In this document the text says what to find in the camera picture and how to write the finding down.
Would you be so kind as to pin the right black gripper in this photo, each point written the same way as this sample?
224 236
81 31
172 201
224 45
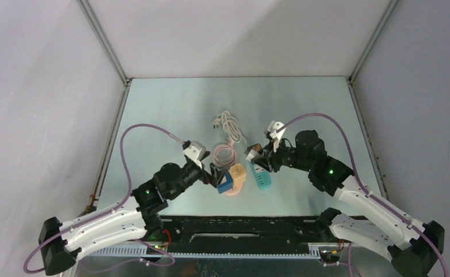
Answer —
268 158

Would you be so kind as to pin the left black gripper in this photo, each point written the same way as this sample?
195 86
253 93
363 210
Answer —
207 178

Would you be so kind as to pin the blue cube plug adapter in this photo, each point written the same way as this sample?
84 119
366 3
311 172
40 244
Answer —
226 184

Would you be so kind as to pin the small white plug adapter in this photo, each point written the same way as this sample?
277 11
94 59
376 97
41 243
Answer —
251 154

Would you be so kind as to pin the teal power strip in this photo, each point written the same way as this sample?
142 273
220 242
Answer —
262 177

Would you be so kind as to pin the yellow cube plug adapter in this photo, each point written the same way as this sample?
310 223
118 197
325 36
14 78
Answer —
238 173

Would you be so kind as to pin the pink round power socket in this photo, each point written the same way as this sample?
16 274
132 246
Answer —
236 188

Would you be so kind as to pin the green cube plug adapter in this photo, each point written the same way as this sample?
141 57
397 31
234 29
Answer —
255 147

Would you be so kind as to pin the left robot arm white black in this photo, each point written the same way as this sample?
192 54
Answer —
134 217

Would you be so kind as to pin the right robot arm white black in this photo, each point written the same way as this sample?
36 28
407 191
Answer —
411 246

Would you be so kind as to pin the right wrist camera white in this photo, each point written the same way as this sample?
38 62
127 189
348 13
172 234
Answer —
274 133

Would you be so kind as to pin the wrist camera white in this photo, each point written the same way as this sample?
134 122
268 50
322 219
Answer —
274 133
196 152

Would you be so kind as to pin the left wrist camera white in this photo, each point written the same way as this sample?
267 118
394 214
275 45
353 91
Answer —
196 152

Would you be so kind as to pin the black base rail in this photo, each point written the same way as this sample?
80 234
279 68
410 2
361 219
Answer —
244 235

